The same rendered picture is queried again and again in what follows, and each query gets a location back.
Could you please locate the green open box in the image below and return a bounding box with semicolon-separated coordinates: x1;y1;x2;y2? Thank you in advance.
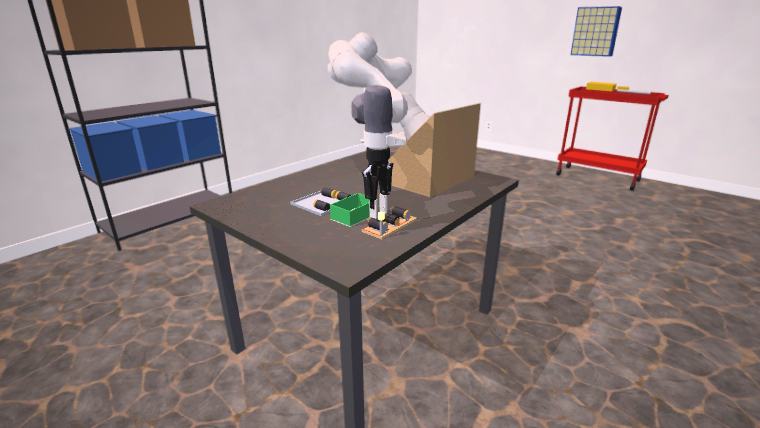
330;193;370;227

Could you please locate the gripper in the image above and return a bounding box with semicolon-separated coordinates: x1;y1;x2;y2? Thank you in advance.
362;147;394;219

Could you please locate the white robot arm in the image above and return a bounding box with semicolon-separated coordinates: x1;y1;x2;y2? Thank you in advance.
328;33;430;150

